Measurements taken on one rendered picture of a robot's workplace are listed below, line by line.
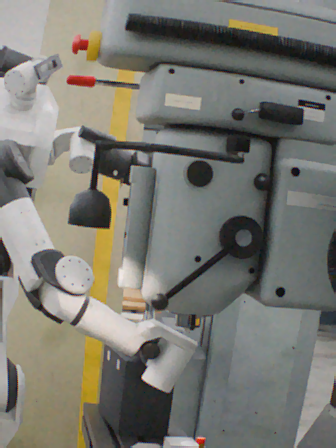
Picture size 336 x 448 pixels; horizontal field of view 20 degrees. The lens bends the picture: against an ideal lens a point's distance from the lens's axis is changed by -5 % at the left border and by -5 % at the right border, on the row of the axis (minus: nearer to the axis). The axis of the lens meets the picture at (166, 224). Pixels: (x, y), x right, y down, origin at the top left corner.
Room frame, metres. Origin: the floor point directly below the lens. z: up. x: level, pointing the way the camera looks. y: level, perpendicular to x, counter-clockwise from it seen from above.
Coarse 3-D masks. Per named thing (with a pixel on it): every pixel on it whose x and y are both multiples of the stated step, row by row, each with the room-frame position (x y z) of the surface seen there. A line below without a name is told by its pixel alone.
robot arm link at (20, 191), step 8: (0, 152) 1.87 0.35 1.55; (0, 160) 1.87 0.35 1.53; (0, 168) 1.87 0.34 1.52; (8, 168) 1.87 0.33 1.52; (0, 176) 1.86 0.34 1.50; (8, 176) 1.87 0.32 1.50; (0, 184) 1.86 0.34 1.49; (8, 184) 1.86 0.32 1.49; (16, 184) 1.87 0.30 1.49; (0, 192) 1.85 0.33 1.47; (8, 192) 1.85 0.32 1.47; (16, 192) 1.86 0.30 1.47; (24, 192) 1.87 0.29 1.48; (0, 200) 1.85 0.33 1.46; (8, 200) 1.84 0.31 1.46; (0, 208) 1.84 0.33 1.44
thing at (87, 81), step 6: (66, 78) 1.77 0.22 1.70; (72, 78) 1.76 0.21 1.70; (78, 78) 1.77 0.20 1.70; (84, 78) 1.77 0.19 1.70; (90, 78) 1.77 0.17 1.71; (72, 84) 1.77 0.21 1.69; (78, 84) 1.77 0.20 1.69; (84, 84) 1.77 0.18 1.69; (90, 84) 1.77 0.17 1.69; (96, 84) 1.78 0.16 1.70; (102, 84) 1.78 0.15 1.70; (108, 84) 1.78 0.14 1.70; (114, 84) 1.78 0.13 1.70; (120, 84) 1.78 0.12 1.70; (126, 84) 1.78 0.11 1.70; (132, 84) 1.79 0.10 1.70; (138, 84) 1.79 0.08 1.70
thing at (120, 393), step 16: (112, 352) 2.19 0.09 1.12; (112, 368) 2.17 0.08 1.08; (128, 368) 2.07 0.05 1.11; (144, 368) 2.08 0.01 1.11; (112, 384) 2.16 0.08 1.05; (128, 384) 2.07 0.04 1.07; (144, 384) 2.08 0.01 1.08; (112, 400) 2.14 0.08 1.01; (128, 400) 2.07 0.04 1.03; (144, 400) 2.08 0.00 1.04; (160, 400) 2.09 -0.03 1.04; (112, 416) 2.13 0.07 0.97; (128, 416) 2.07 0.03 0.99; (144, 416) 2.08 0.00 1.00; (160, 416) 2.09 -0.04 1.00; (128, 432) 2.07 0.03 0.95; (144, 432) 2.08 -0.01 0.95; (160, 432) 2.09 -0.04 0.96
